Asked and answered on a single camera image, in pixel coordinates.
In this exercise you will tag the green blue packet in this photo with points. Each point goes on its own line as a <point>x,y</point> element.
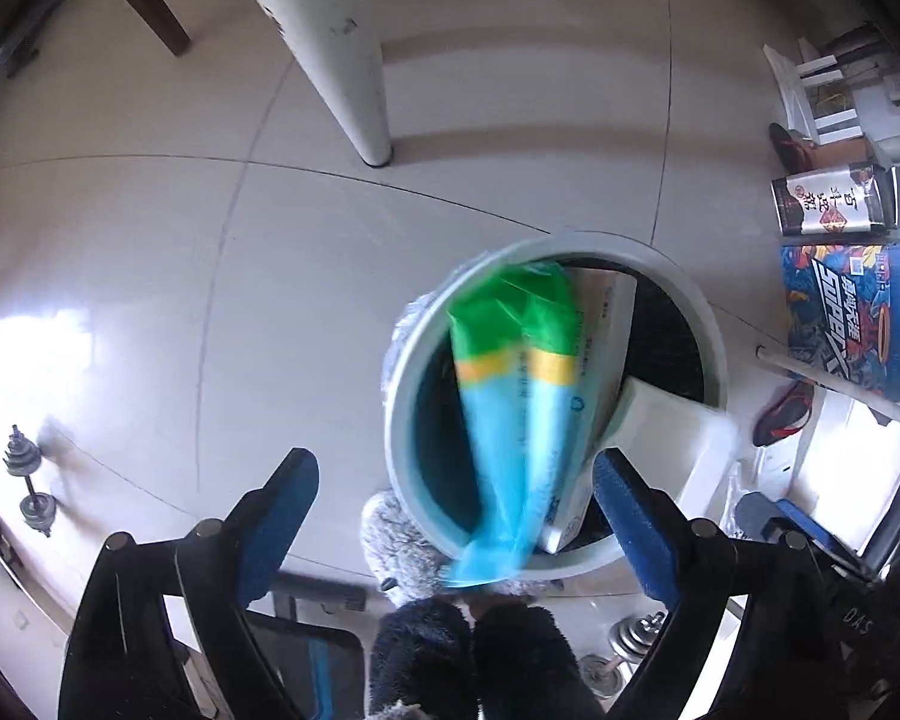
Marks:
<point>510,420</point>

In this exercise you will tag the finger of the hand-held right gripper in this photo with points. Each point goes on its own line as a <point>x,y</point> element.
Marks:
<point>795,521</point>

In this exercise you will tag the dark fuzzy slipper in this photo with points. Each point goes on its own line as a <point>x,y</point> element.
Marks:
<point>420,660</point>
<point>532,667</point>

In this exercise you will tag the white table leg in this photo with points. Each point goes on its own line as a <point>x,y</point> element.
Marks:
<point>330,37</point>

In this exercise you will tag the red black shoe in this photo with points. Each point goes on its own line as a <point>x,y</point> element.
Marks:
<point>795,150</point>
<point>784,416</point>

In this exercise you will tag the colourful printed carton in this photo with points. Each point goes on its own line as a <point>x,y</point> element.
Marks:
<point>847,315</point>

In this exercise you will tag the black white printed box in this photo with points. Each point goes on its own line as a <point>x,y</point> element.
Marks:
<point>832,199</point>

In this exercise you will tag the white cardboard box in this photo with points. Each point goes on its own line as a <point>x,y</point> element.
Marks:
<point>604,345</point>

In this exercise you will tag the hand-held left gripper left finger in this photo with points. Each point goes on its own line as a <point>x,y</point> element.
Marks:
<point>277,517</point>

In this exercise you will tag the white small stand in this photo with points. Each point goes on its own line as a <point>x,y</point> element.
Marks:
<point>817,90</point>

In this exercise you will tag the grey fuzzy slipper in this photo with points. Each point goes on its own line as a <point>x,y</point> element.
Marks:
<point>405,547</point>

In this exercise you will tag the small metal dumbbell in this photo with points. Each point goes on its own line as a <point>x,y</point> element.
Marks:
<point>30,480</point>
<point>630,637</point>

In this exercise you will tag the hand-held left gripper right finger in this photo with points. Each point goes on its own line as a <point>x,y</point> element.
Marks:
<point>637,525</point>

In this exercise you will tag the white round trash bin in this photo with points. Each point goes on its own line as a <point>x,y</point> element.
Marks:
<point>405,420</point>

